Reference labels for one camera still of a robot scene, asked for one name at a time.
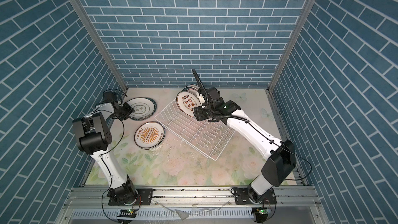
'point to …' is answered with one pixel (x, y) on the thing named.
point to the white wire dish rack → (209, 138)
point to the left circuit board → (127, 213)
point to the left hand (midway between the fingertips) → (133, 109)
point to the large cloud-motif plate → (145, 108)
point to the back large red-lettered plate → (192, 85)
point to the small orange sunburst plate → (149, 135)
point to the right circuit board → (261, 213)
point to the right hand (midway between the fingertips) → (197, 109)
